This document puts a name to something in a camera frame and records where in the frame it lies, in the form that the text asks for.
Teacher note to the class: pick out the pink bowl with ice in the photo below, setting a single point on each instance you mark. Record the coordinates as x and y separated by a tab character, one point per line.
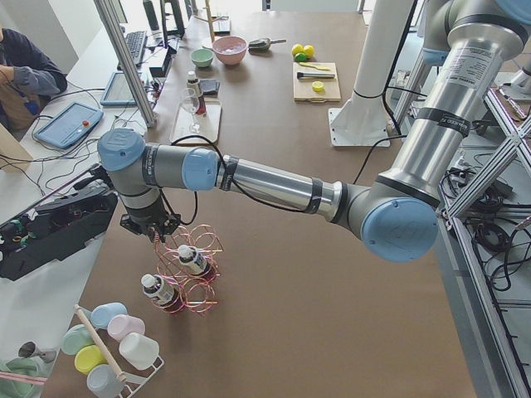
230	50

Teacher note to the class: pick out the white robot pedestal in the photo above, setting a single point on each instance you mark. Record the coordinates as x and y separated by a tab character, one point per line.
362	120

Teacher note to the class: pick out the tea bottle bottom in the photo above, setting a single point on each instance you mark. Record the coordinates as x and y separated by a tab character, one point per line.
163	295

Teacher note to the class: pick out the tea bottle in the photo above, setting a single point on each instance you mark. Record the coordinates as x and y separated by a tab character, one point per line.
195	263
193	83
163	295

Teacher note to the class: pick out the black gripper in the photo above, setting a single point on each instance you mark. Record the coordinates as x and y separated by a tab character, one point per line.
149	224

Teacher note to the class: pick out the blue cup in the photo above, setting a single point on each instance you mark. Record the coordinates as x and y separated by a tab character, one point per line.
102	314

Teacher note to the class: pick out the cream rabbit tray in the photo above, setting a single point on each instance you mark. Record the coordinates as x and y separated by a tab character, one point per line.
206	125

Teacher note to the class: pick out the blue teach pendant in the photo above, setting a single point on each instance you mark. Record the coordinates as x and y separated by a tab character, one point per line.
117	92
71	125

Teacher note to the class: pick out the blue teach pendant far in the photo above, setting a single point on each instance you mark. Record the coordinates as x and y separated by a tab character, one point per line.
117	92

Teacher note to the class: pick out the yellow plastic knife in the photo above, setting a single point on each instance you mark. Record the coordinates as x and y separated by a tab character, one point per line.
314	66

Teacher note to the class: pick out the black keyboard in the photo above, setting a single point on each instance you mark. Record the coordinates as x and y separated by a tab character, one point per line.
136	42

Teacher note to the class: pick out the tea bottle top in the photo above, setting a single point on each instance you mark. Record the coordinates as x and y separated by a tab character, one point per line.
193	83

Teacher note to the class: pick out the seated person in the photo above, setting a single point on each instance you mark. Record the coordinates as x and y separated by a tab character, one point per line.
29	79

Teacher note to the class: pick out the steel muddler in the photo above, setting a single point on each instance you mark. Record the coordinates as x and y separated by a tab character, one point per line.
300	75

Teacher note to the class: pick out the lemon near board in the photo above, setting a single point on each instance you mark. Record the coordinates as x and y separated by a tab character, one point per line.
296	49

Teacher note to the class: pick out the grey cup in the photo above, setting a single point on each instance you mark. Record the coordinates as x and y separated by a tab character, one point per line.
103	383

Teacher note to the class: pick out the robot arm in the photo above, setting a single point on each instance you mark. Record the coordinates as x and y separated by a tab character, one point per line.
395	217

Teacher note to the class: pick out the metal ice scoop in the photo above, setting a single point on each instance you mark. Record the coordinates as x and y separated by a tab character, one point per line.
263	44

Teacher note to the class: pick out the pink cup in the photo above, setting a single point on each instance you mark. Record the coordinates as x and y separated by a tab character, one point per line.
122	324

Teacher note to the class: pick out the half lemon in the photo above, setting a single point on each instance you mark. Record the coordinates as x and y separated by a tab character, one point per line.
317	86

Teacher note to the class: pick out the white cup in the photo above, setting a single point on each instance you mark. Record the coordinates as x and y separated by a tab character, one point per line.
138	350

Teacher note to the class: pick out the green cup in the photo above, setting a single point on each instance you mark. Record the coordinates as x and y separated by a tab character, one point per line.
76	338

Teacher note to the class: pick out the aluminium frame post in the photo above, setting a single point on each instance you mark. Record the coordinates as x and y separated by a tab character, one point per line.
109	18

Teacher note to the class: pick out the tea bottle middle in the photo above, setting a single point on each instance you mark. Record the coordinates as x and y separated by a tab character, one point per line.
195	263

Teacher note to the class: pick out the green lime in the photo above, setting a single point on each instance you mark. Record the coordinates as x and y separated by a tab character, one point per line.
300	57

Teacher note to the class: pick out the wooden glass stand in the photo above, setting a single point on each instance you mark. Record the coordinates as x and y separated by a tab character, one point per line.
218	25

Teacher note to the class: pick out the grey folded cloth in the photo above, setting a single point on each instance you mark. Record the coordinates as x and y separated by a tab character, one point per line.
209	87

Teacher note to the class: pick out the blue teach pendant near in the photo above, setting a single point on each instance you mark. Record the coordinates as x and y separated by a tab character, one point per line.
71	125

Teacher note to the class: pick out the clear wine glass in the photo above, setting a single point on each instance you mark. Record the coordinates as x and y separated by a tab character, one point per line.
189	102

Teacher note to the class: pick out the black equipment case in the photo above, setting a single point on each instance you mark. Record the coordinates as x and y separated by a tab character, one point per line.
54	230

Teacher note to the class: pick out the green bowl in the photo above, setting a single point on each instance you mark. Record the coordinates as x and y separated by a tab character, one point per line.
202	58

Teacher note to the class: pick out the yellow cup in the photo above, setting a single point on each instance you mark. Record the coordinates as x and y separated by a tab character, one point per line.
88	358

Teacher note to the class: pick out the copper wire bottle basket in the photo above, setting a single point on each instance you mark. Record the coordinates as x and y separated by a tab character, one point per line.
198	295

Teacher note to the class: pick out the white wire cup rack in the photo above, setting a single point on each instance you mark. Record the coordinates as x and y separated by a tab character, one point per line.
134	380

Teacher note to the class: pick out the wooden cutting board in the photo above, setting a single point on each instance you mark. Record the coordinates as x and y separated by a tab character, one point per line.
302	89

